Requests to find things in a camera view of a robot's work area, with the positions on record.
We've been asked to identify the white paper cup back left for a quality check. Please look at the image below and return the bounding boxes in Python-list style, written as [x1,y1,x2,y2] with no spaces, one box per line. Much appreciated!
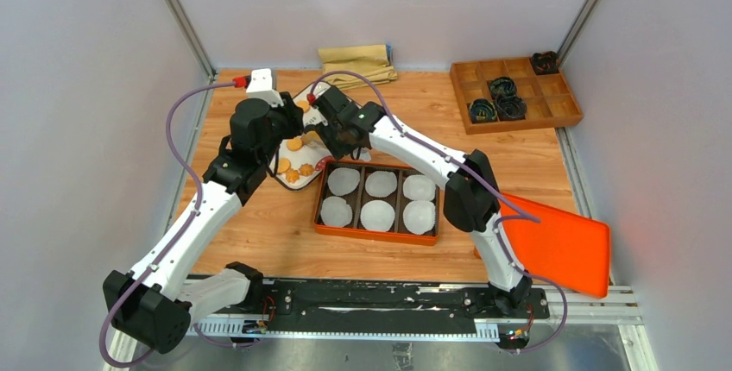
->
[326,167,360,197]

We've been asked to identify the folded yellow cloth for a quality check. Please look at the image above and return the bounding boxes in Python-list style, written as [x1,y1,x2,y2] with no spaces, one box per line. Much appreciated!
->
[318,44,398,85]

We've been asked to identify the wooden compartment organizer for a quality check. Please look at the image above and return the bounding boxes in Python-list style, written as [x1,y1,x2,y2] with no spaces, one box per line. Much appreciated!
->
[450,57,584,135]

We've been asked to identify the dark rolled item in corner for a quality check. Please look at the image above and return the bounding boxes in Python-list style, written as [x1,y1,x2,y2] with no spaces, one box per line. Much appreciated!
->
[530,51,559,76]

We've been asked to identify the orange box lid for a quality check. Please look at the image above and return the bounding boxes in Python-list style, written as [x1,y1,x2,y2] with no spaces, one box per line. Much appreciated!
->
[467,192,611,299]

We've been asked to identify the round yellow cookie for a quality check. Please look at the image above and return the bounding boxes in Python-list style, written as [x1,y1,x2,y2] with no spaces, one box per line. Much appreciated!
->
[296,101,311,113]
[275,158,292,174]
[286,137,304,152]
[302,131,325,148]

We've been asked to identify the orange compartment cookie box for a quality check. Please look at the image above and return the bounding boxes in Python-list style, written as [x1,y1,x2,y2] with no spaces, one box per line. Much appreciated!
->
[313,160,439,246]

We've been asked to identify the white paper cup front middle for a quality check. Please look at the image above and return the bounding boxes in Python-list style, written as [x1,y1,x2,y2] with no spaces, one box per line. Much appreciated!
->
[360,200,395,232]

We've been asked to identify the flower yellow cookie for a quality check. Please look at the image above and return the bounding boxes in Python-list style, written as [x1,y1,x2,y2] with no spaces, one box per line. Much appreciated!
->
[299,163,315,177]
[285,168,300,184]

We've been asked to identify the white paper cup back right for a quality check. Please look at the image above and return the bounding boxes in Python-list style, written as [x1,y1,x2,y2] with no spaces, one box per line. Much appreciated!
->
[402,174,437,201]

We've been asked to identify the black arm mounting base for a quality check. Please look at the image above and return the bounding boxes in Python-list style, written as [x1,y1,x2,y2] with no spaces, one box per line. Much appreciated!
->
[208,278,552,336]

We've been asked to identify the white strawberry tray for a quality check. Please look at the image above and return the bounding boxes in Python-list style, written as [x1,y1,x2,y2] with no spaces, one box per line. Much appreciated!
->
[268,82,373,192]

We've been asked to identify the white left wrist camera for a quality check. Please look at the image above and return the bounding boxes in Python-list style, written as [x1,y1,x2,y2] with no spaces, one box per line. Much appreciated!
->
[231,68,284,107]

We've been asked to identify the white paper cup front right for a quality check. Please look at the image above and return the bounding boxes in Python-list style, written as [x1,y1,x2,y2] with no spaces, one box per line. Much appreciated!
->
[402,200,436,236]

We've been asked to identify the white paper cup back middle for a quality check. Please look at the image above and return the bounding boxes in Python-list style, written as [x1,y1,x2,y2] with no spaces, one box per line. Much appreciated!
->
[365,171,397,198]

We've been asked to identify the white paper cup front left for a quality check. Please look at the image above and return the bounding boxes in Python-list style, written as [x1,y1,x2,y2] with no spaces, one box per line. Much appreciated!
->
[319,196,353,228]

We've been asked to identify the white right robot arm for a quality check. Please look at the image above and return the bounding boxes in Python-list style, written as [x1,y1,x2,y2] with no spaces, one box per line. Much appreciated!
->
[306,86,533,318]

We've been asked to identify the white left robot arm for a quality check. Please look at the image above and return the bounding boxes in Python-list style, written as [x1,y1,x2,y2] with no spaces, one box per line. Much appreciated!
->
[99,92,304,354]

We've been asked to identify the white paper cup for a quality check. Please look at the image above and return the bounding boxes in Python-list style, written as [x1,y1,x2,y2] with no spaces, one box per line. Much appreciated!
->
[360,200,395,232]
[319,196,353,228]
[365,171,397,198]
[402,174,437,201]
[326,167,360,197]
[402,200,436,236]

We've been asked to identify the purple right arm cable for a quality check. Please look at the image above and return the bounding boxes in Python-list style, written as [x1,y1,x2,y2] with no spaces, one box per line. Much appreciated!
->
[308,70,568,355]

